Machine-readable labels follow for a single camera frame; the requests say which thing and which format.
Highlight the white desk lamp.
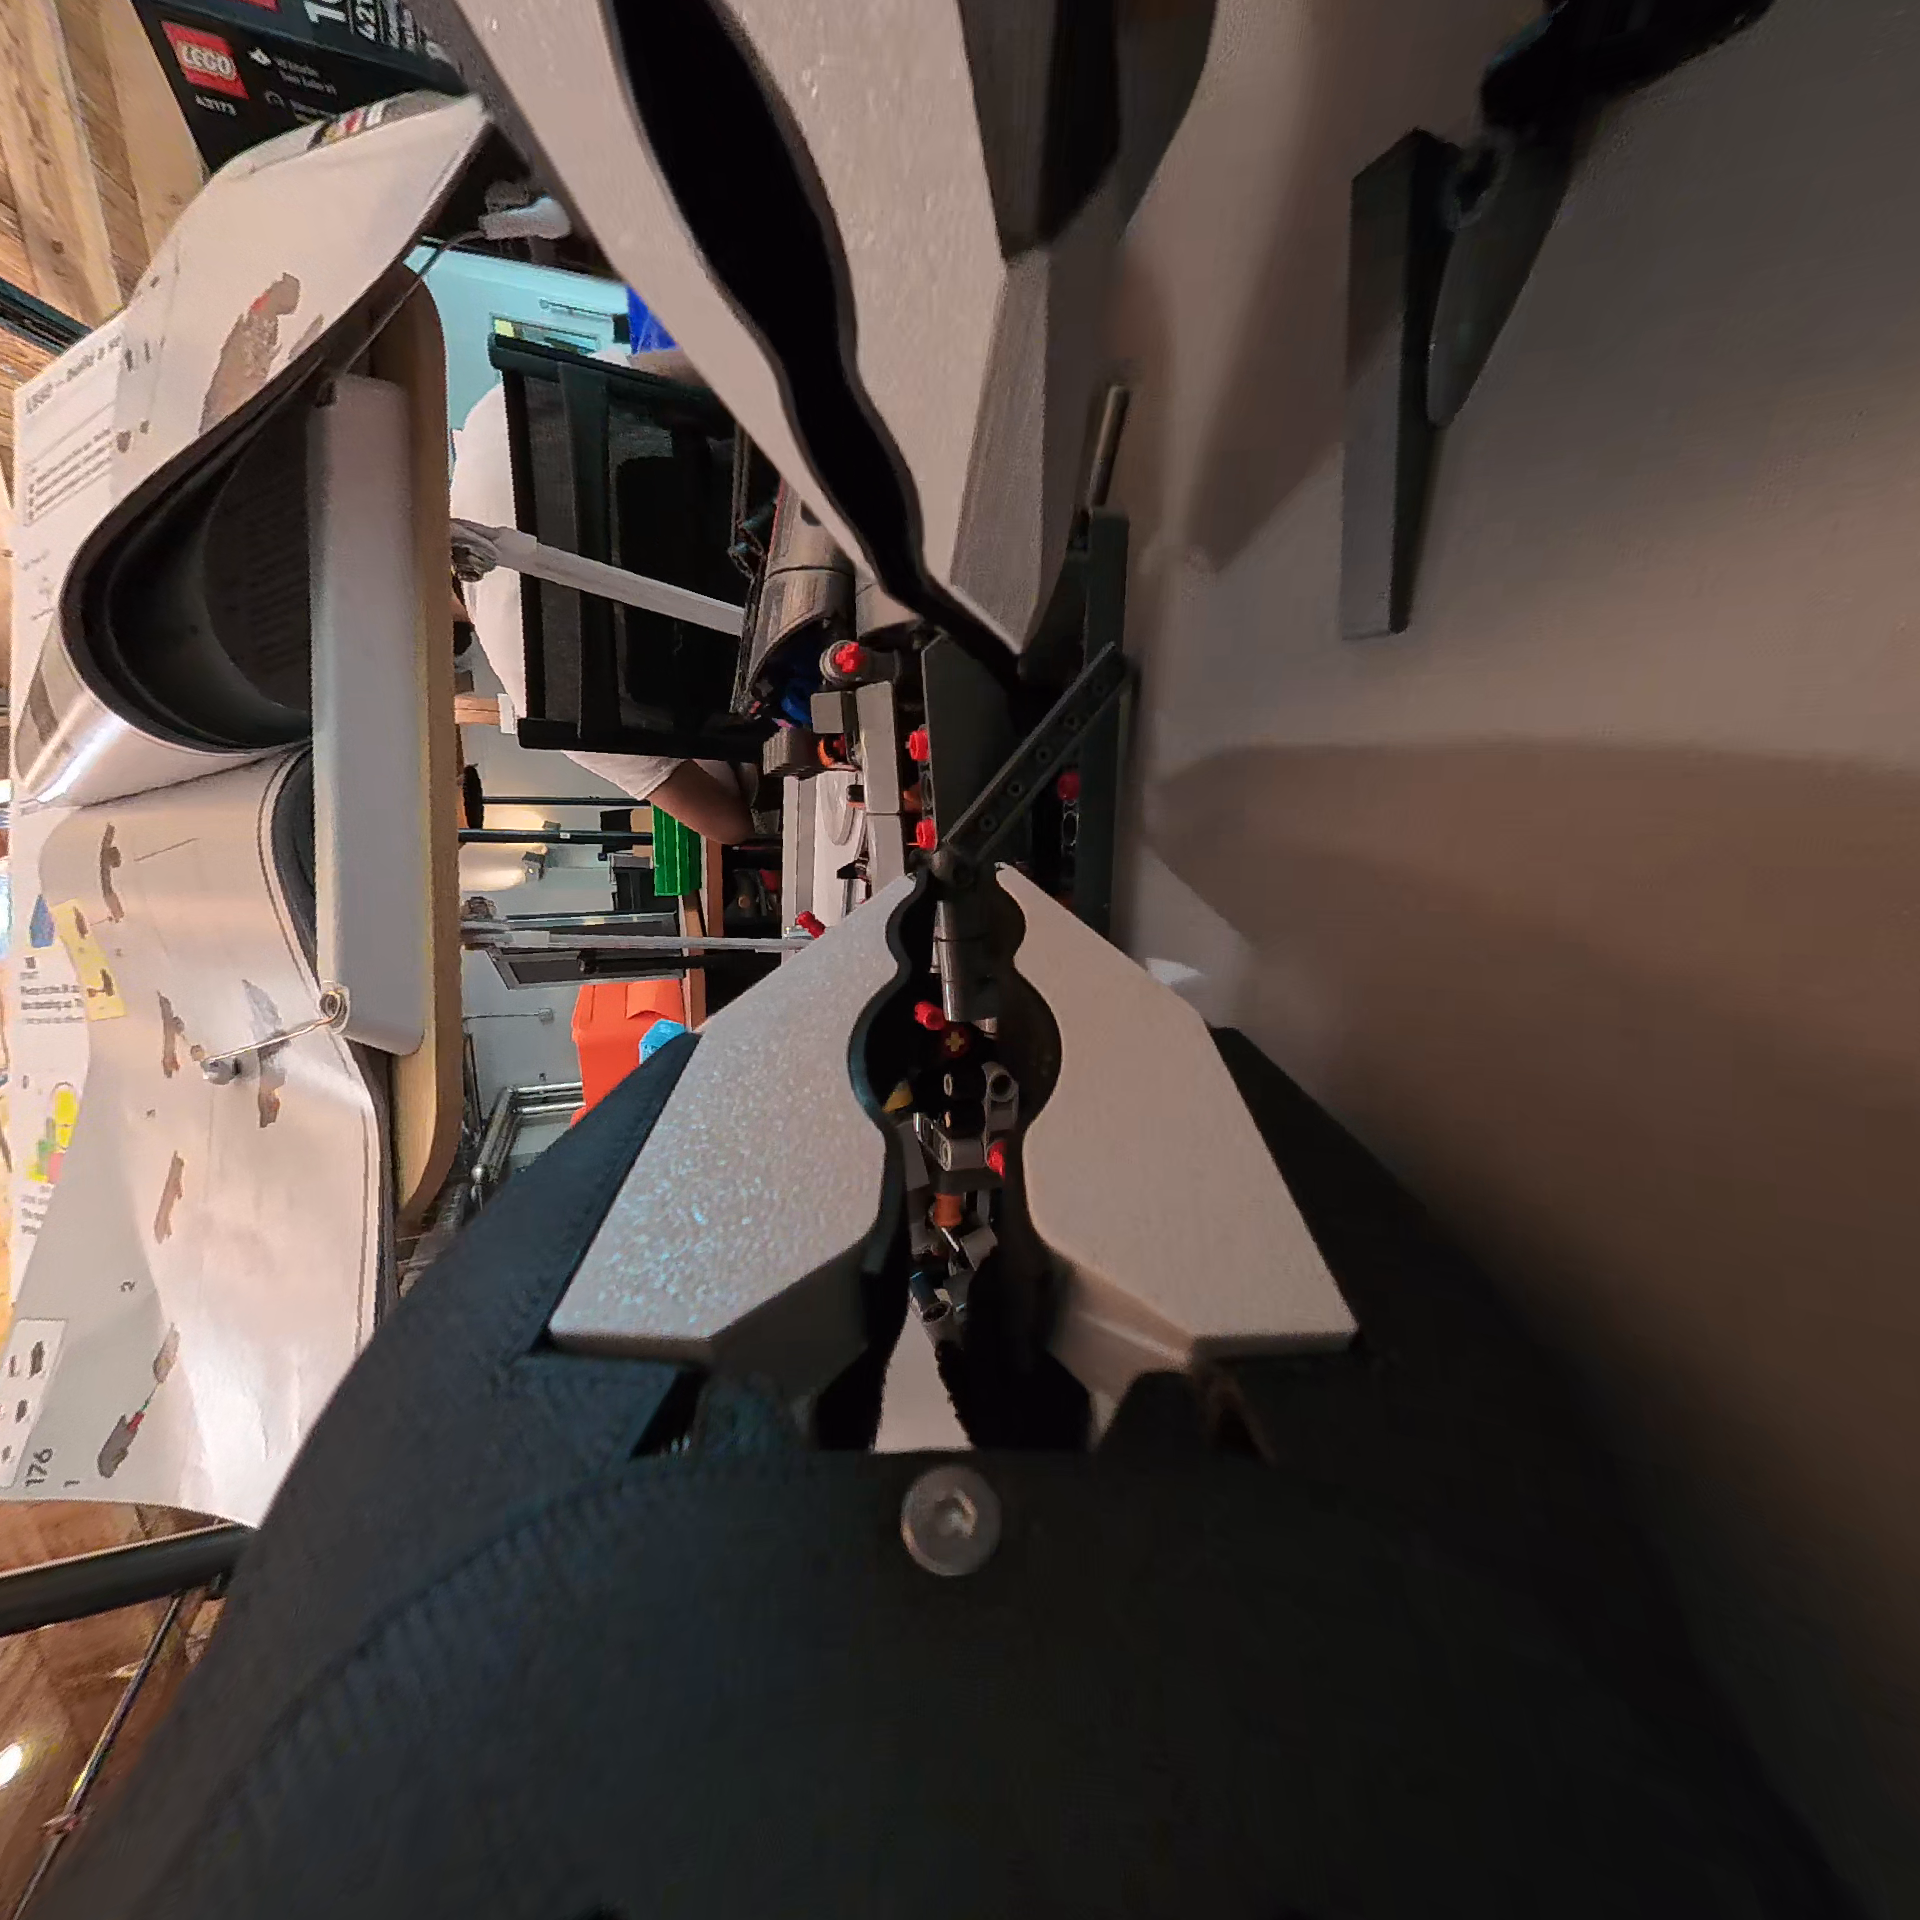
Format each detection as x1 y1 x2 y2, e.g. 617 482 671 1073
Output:
450 516 903 963

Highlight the black metal tube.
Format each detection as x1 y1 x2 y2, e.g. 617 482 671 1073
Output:
0 1523 256 1642

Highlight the black lego set box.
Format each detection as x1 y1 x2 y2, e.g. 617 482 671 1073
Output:
131 0 466 173

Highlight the lego instruction booklet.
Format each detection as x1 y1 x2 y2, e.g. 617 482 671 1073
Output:
0 93 493 1508

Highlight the white book holder plate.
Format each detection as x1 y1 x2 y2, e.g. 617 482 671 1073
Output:
306 374 435 1059

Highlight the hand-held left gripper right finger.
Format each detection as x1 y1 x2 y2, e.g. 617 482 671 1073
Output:
992 865 1361 1450

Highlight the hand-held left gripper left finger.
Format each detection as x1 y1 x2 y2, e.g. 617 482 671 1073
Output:
545 871 931 1452

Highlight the grey lego car model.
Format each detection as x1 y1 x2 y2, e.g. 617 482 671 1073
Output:
726 382 1135 1353

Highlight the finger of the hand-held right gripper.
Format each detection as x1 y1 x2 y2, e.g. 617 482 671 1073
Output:
717 0 1143 654
454 0 985 641

